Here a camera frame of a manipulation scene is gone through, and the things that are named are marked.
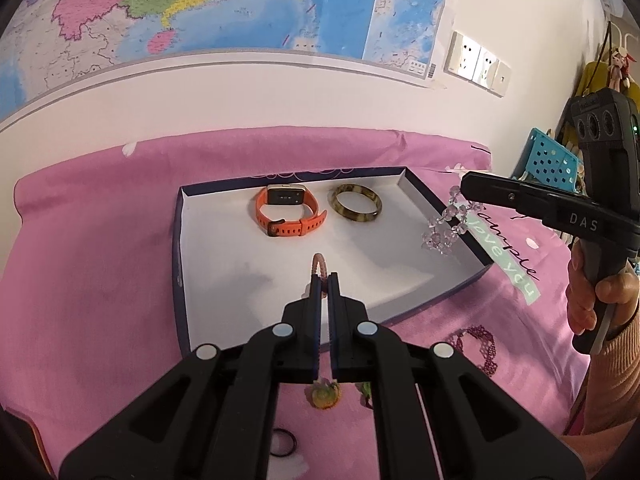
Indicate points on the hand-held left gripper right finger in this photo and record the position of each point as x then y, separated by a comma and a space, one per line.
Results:
334, 330

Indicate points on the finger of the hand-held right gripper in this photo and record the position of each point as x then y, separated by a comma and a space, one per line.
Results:
500, 192

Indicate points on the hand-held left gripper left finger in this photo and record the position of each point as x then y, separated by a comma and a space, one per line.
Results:
315, 325

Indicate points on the green orange charm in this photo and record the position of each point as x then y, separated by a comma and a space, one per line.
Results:
325, 395

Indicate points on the navy cardboard box lid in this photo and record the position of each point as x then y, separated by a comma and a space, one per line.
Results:
225, 260

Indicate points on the person's right forearm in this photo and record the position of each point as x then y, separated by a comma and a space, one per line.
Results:
615, 385

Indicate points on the person's right hand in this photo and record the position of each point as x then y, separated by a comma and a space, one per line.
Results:
580, 300

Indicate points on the blue perforated basket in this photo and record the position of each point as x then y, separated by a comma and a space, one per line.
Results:
545, 160

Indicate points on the yellow hanging clothing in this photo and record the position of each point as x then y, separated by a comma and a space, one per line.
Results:
592, 80

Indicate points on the orange smartwatch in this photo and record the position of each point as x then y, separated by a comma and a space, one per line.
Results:
312, 222

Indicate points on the hanging stuffed doll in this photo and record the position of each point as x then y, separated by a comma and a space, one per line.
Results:
620, 65

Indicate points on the tortoiseshell bangle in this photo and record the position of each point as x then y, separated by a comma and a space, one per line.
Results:
352, 216

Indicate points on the pink printed blanket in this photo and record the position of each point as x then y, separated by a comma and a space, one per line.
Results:
100, 260

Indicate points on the orange edged flat case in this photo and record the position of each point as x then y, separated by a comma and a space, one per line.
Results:
35, 440

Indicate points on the white wall socket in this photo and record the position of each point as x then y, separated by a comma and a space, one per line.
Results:
462, 55
502, 79
487, 67

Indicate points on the colourful wall map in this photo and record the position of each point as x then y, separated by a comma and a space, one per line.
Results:
200, 5

